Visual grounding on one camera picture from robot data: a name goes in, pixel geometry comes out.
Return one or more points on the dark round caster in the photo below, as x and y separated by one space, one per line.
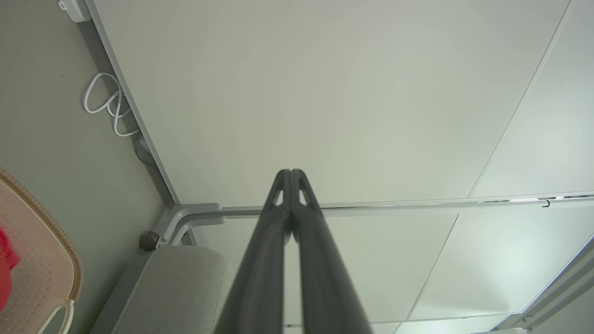
148 240

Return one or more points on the red cloth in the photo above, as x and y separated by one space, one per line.
5 264

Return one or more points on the beige perforated plastic laundry basket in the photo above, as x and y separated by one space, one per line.
39 260

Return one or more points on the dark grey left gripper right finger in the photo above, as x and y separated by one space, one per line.
325 278

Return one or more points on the grey metal partition rail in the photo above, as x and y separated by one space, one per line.
195 214

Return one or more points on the white metal frame rail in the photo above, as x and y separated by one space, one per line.
561 287

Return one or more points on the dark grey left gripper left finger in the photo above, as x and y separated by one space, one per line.
260 269

